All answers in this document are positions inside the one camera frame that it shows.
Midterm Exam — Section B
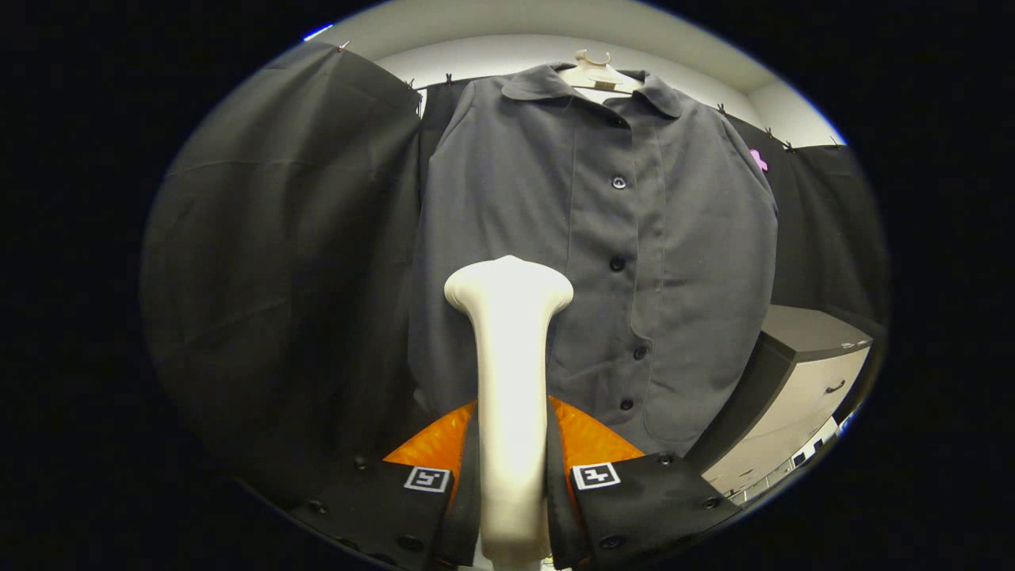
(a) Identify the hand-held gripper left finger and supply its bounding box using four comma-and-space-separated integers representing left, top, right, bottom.
289, 399, 482, 570

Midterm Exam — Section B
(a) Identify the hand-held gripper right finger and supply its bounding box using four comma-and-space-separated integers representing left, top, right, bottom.
547, 395, 742, 568

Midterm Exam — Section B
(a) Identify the white garment steamer head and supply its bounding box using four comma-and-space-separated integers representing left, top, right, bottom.
443, 255, 575, 568

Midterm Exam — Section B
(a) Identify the dark gray button shirt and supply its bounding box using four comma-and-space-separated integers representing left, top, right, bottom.
407, 62, 779, 457

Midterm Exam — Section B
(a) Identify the cream clothes hanger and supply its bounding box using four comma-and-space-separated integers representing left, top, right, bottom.
557, 49, 645, 96

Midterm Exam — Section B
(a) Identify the beige cabinet with gray top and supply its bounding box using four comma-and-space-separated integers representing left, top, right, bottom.
684, 305, 873, 500

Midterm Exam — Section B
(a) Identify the black backdrop cloth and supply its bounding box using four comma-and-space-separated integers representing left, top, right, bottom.
140, 41, 891, 508

